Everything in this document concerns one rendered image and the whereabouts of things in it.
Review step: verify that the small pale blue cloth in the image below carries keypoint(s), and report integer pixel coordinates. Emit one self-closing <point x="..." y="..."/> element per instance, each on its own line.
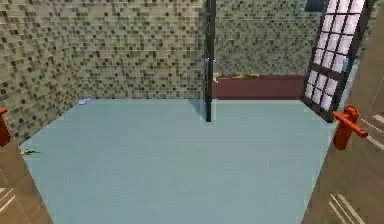
<point x="84" y="100"/>

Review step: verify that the black framed window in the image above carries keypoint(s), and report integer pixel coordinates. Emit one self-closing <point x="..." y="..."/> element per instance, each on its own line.
<point x="331" y="50"/>

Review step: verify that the brown room door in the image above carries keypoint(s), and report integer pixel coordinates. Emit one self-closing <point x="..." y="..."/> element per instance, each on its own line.
<point x="356" y="166"/>
<point x="16" y="193"/>

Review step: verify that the black vertical post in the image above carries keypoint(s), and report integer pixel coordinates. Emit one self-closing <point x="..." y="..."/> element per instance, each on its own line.
<point x="209" y="60"/>

